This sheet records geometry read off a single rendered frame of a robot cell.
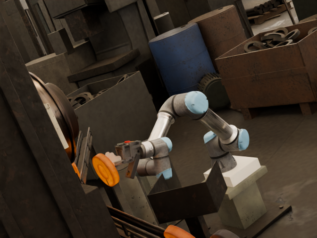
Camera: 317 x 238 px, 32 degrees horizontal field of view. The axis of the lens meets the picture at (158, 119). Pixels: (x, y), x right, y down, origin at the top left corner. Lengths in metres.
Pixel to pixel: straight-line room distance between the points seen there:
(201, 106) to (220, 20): 3.43
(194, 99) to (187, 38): 3.16
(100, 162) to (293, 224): 1.25
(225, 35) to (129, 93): 1.49
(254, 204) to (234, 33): 3.24
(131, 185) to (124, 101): 1.81
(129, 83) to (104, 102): 0.38
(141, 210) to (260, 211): 0.74
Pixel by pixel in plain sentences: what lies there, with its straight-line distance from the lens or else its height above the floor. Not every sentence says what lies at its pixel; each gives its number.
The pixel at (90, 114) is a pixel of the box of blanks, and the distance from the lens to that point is 4.84.
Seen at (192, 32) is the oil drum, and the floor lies 0.82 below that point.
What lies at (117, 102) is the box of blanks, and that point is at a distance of 5.07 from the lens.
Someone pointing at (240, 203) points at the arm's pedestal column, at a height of 0.17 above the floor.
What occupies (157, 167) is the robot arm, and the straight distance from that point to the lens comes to 2.57.
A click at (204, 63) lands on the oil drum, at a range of 5.96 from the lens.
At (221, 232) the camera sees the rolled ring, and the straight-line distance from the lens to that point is 1.70.
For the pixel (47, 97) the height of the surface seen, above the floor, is 1.23.
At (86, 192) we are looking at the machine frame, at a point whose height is 0.87.
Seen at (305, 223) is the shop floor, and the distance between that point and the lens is 3.15.
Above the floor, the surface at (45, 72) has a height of 0.95.
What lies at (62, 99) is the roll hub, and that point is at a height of 1.18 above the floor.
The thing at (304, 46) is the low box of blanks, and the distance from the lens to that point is 4.56.
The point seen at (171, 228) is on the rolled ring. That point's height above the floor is 0.76.
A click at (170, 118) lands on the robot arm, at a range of 2.80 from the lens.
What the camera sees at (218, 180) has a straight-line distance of 2.30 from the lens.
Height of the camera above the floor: 1.51
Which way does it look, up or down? 14 degrees down
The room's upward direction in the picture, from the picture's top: 23 degrees counter-clockwise
